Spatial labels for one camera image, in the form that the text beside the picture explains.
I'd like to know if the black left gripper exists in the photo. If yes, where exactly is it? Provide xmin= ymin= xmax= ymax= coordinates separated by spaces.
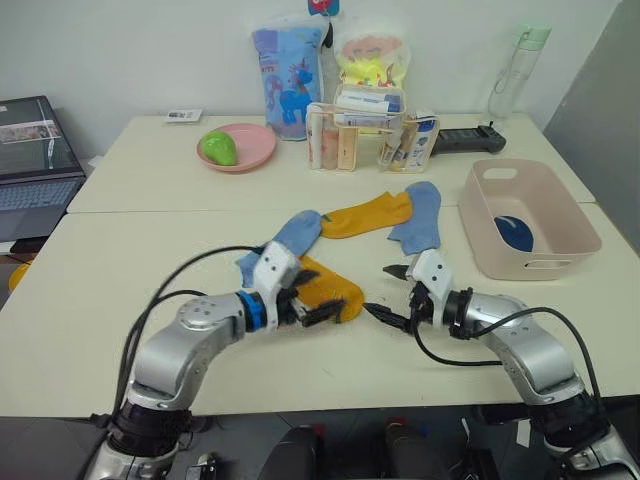
xmin=276 ymin=268 xmax=347 ymax=329

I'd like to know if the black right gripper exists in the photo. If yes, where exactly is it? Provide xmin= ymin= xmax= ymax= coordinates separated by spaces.
xmin=363 ymin=263 xmax=434 ymax=335

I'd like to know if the mustard yellow sock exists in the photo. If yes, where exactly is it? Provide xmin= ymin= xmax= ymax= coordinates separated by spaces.
xmin=297 ymin=254 xmax=365 ymax=324
xmin=319 ymin=191 xmax=415 ymax=240

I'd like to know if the light blue sock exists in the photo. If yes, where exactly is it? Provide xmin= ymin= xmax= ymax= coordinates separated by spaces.
xmin=234 ymin=209 xmax=322 ymax=289
xmin=387 ymin=180 xmax=444 ymax=255

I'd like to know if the pink plastic container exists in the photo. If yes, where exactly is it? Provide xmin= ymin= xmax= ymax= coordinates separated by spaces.
xmin=458 ymin=158 xmax=603 ymax=282

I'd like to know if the dark blue sock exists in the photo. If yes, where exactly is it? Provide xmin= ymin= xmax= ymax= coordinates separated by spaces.
xmin=493 ymin=214 xmax=535 ymax=253

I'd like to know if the clear beige-rimmed organizer box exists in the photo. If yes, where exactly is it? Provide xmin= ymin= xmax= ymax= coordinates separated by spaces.
xmin=333 ymin=84 xmax=407 ymax=132
xmin=378 ymin=114 xmax=441 ymax=174
xmin=305 ymin=102 xmax=361 ymax=174

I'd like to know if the pink bottle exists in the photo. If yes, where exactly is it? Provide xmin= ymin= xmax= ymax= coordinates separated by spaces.
xmin=312 ymin=124 xmax=341 ymax=169

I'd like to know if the white blue soap bottle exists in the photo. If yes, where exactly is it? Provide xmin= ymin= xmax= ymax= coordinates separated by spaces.
xmin=404 ymin=117 xmax=440 ymax=171

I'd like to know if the dark rounded shape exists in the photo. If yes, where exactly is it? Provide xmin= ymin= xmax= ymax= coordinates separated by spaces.
xmin=259 ymin=424 xmax=321 ymax=480

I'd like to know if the pink plate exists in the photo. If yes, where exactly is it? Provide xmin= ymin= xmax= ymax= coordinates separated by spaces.
xmin=195 ymin=122 xmax=278 ymax=174

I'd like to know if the black handheld controller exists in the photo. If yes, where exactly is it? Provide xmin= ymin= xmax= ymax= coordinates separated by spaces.
xmin=430 ymin=123 xmax=507 ymax=155

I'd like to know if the white blue tube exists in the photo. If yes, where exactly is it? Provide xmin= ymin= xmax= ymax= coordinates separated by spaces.
xmin=334 ymin=112 xmax=401 ymax=129
xmin=335 ymin=94 xmax=391 ymax=114

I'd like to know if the green toy avocado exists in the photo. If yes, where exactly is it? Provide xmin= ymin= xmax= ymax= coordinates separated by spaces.
xmin=198 ymin=129 xmax=239 ymax=166

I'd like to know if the blue unicorn print bag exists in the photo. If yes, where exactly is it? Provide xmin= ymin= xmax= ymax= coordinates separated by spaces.
xmin=250 ymin=14 xmax=329 ymax=143

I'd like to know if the small white card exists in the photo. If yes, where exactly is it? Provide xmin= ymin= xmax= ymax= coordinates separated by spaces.
xmin=164 ymin=108 xmax=204 ymax=124

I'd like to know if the grey hanging fabric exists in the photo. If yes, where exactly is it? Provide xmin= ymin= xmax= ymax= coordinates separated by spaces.
xmin=319 ymin=14 xmax=342 ymax=104

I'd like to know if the yellow cartoon print bag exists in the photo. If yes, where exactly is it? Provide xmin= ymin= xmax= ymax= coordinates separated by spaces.
xmin=335 ymin=33 xmax=412 ymax=136

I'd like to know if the clear bottle with green lid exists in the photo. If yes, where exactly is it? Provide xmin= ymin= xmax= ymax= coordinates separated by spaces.
xmin=487 ymin=22 xmax=553 ymax=120

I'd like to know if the yellow round object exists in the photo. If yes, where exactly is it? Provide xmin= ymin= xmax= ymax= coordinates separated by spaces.
xmin=8 ymin=259 xmax=34 ymax=294

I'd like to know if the grey laptop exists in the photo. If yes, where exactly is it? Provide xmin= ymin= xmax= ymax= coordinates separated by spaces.
xmin=0 ymin=95 xmax=87 ymax=244

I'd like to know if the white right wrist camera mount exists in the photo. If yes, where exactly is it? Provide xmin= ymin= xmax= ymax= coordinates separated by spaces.
xmin=407 ymin=249 xmax=454 ymax=329

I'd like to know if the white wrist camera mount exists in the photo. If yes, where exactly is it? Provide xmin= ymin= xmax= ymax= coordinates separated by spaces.
xmin=407 ymin=249 xmax=454 ymax=329
xmin=252 ymin=241 xmax=303 ymax=332

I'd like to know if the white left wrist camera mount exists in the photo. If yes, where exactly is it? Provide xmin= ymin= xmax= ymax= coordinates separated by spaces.
xmin=252 ymin=241 xmax=303 ymax=332

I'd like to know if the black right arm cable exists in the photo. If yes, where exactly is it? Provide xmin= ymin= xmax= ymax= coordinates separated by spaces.
xmin=410 ymin=305 xmax=604 ymax=401

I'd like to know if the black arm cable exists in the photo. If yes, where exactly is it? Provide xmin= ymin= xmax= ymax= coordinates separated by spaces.
xmin=410 ymin=305 xmax=604 ymax=401
xmin=110 ymin=243 xmax=271 ymax=419

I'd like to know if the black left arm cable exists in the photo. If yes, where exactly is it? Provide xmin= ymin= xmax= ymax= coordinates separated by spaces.
xmin=110 ymin=243 xmax=271 ymax=419

